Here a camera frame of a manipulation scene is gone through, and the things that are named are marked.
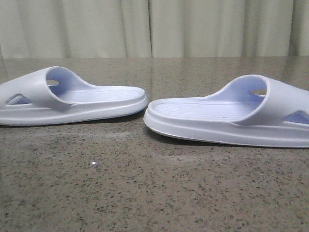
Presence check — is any light blue slipper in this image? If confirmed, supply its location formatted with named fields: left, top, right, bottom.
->
left=144, top=74, right=309, bottom=147
left=0, top=66, right=148, bottom=126

